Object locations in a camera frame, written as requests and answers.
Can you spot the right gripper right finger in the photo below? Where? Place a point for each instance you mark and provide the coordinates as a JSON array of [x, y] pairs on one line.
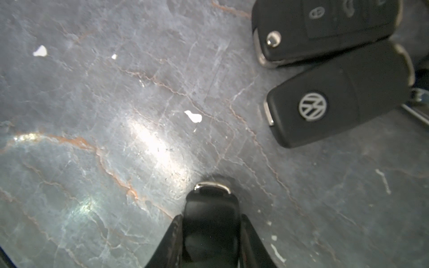
[[252, 253]]

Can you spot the black chrome Bentley key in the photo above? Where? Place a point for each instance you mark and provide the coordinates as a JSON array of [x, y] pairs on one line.
[[418, 104]]

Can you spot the black VW flip key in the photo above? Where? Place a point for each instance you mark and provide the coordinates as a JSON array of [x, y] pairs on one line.
[[340, 94]]

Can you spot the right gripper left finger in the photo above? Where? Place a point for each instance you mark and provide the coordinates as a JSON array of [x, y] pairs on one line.
[[169, 252]]

